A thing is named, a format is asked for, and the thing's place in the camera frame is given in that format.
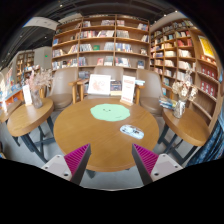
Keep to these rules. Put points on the green cloud-shaped mouse pad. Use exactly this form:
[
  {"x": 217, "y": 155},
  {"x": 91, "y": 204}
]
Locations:
[{"x": 110, "y": 112}]

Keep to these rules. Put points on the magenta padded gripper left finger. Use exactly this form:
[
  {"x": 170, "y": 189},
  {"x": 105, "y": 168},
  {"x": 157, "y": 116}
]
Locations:
[{"x": 70, "y": 167}]

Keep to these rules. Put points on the beige armchair right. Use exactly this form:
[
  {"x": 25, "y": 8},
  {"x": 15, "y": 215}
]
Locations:
[{"x": 149, "y": 95}]

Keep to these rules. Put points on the round wooden left side table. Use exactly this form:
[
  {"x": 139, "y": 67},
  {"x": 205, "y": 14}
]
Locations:
[{"x": 25, "y": 119}]

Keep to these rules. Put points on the yellow poster on shelf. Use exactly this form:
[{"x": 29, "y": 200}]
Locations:
[{"x": 206, "y": 46}]

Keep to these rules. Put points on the dark book behind sign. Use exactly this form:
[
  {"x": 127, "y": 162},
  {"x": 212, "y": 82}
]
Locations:
[{"x": 115, "y": 88}]

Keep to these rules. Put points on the glass vase with dried flowers left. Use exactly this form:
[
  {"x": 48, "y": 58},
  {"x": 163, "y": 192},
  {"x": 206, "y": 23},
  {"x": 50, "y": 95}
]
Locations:
[{"x": 36, "y": 81}]

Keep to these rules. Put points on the white picture sign board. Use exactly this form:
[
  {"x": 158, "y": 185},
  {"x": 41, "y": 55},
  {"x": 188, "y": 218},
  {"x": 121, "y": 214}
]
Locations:
[{"x": 99, "y": 84}]

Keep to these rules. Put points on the beige armchair left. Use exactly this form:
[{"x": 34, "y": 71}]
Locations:
[{"x": 61, "y": 91}]

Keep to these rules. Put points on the glass vase with dried flowers right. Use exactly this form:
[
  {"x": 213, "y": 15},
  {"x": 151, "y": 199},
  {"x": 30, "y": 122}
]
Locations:
[{"x": 186, "y": 91}]

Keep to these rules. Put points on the glass vase with dried flowers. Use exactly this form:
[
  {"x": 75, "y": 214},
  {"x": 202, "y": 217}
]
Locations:
[
  {"x": 36, "y": 81},
  {"x": 186, "y": 91}
]

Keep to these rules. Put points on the white text sign stand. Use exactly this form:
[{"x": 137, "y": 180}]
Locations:
[{"x": 128, "y": 86}]

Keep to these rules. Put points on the wooden bookshelf far left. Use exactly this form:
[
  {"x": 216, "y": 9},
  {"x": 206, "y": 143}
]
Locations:
[{"x": 24, "y": 61}]

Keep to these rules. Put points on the round wooden table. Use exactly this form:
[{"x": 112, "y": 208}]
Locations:
[
  {"x": 190, "y": 128},
  {"x": 111, "y": 150},
  {"x": 25, "y": 119}
]

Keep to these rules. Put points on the wooden bookshelf centre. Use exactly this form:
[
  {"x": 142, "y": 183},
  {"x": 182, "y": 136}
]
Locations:
[{"x": 102, "y": 40}]

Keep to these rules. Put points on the round wooden centre table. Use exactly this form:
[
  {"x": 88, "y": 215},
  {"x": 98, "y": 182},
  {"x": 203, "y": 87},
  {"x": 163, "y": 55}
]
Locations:
[{"x": 111, "y": 150}]

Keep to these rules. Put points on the wooden bookshelf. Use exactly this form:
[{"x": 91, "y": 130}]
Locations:
[
  {"x": 175, "y": 47},
  {"x": 24, "y": 61},
  {"x": 102, "y": 40}
]

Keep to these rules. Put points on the round wooden right side table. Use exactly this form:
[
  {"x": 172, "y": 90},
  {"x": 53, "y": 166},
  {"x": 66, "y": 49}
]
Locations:
[{"x": 190, "y": 128}]

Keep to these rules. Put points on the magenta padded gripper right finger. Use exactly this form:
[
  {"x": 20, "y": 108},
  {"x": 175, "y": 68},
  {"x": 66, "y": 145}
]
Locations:
[{"x": 151, "y": 166}]

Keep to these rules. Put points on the wooden bookshelf right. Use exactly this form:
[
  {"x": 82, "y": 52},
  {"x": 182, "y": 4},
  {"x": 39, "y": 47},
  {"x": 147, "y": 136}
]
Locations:
[{"x": 175, "y": 47}]

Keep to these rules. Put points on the white sign on left table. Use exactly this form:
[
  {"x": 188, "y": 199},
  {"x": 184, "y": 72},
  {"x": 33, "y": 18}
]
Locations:
[{"x": 27, "y": 95}]

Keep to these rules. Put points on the stack of books right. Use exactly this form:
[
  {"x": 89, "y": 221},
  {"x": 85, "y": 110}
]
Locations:
[{"x": 167, "y": 102}]

